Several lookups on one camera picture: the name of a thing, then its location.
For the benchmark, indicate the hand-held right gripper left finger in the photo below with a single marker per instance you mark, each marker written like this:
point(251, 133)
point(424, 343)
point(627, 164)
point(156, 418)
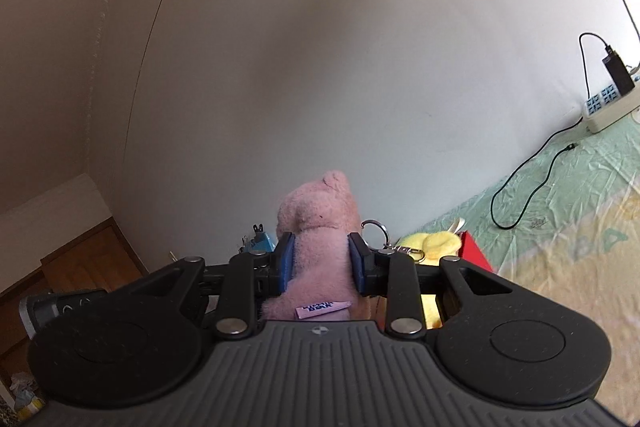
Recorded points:
point(284, 264)

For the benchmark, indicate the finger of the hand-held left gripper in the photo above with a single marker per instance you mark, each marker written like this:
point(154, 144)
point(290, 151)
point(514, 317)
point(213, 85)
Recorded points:
point(216, 280)

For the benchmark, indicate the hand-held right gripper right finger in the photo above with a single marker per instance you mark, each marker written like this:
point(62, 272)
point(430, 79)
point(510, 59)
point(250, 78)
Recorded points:
point(359, 264)

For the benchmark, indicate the pink bear plush toy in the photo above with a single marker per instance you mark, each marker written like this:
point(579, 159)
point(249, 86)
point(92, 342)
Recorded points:
point(320, 217)

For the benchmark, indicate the yellow plush doll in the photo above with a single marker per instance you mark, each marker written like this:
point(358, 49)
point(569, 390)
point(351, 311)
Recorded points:
point(440, 244)

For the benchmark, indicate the blue plastic object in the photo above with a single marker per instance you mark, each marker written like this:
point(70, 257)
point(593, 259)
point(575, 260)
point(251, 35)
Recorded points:
point(260, 242)

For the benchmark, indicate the wooden cabinet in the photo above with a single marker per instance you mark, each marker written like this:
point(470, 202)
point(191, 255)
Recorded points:
point(85, 257)

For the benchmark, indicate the plastic bag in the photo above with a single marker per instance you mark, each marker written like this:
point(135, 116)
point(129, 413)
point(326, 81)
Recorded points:
point(27, 394)

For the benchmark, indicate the white power strip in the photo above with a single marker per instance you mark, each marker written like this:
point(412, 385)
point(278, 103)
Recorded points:
point(607, 112)

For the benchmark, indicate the black charger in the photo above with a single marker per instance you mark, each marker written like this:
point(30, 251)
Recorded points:
point(619, 74)

